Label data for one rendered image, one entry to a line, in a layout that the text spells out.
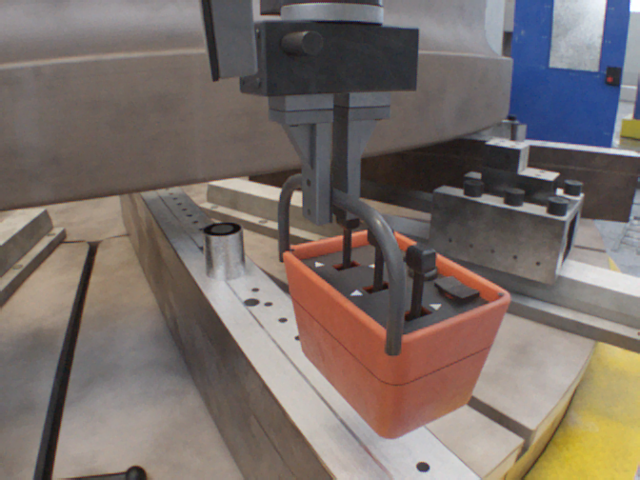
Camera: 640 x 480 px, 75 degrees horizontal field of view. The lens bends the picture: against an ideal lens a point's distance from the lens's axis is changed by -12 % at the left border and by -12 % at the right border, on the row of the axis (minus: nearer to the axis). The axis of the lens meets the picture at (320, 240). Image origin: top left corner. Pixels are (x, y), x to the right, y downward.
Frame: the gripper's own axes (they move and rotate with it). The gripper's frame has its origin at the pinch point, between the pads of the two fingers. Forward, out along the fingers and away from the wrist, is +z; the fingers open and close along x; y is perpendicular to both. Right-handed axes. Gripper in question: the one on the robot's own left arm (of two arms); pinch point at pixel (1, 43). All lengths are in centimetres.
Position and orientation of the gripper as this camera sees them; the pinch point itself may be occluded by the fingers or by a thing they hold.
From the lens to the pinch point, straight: 16.1
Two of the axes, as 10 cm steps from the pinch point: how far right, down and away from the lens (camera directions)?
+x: -9.6, 2.0, -1.9
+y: -2.7, -7.0, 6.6
